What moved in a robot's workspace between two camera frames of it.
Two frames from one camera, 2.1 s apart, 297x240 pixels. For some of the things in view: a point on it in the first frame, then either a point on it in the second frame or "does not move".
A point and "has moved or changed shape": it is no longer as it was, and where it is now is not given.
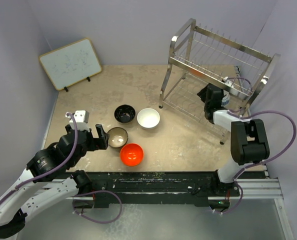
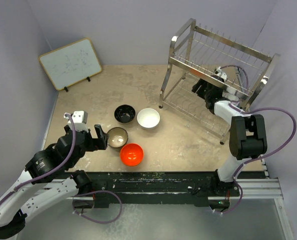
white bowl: (148, 118) does not move
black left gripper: (101, 142) does not move
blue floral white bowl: (225, 100) has moved or changed shape
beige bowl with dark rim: (118, 137) does not move
